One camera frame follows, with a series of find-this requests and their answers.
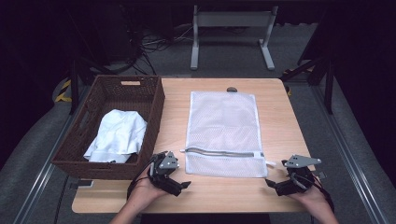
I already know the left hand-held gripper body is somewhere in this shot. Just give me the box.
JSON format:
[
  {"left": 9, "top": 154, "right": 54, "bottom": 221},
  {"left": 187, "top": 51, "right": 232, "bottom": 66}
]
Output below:
[{"left": 148, "top": 151, "right": 180, "bottom": 189}]

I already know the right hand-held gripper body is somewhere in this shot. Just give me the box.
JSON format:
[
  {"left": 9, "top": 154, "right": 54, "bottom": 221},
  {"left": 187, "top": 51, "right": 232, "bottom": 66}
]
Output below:
[{"left": 281, "top": 154, "right": 322, "bottom": 196}]

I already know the white garment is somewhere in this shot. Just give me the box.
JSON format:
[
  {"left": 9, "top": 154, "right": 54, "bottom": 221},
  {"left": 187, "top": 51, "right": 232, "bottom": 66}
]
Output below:
[{"left": 83, "top": 108, "right": 149, "bottom": 164}]

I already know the white mesh laundry bag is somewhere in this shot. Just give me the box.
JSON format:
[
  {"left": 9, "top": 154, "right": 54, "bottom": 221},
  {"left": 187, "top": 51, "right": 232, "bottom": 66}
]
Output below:
[{"left": 179, "top": 91, "right": 277, "bottom": 179}]

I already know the brown wicker basket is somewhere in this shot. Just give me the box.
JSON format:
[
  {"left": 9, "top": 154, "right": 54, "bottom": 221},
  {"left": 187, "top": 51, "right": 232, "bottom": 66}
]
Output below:
[{"left": 50, "top": 74, "right": 166, "bottom": 181}]

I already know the person's right hand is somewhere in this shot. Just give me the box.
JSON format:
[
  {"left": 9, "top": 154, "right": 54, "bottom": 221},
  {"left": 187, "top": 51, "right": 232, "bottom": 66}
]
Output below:
[{"left": 287, "top": 186, "right": 332, "bottom": 216}]

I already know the person's left hand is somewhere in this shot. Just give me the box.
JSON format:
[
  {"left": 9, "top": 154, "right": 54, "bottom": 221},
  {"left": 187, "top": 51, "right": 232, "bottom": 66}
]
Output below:
[{"left": 127, "top": 176, "right": 169, "bottom": 216}]

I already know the black metal stand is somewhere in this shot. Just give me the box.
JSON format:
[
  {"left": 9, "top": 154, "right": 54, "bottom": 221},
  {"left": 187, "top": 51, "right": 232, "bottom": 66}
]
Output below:
[
  {"left": 66, "top": 55, "right": 117, "bottom": 115},
  {"left": 279, "top": 55, "right": 336, "bottom": 115}
]

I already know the yellow black striped tape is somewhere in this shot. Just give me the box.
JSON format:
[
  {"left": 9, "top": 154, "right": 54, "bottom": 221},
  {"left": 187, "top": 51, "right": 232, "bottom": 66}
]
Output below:
[{"left": 54, "top": 79, "right": 73, "bottom": 104}]

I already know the grey metal stand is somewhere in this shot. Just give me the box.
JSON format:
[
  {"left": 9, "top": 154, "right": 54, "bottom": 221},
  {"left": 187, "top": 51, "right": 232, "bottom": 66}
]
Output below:
[{"left": 190, "top": 4, "right": 279, "bottom": 71}]

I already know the left hand-held gripper cable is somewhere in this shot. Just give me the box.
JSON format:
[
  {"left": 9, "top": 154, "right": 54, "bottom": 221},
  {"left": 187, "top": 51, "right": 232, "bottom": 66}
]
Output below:
[{"left": 126, "top": 155, "right": 158, "bottom": 201}]

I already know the metal floor rail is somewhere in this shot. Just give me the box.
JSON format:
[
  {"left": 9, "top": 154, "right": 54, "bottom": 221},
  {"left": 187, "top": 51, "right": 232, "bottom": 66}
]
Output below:
[
  {"left": 12, "top": 87, "right": 92, "bottom": 224},
  {"left": 311, "top": 83, "right": 390, "bottom": 224}
]

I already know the bundle of floor cables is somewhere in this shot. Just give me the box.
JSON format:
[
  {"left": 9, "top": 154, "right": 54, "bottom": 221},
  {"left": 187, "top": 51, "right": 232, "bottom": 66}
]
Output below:
[{"left": 124, "top": 22, "right": 194, "bottom": 76}]

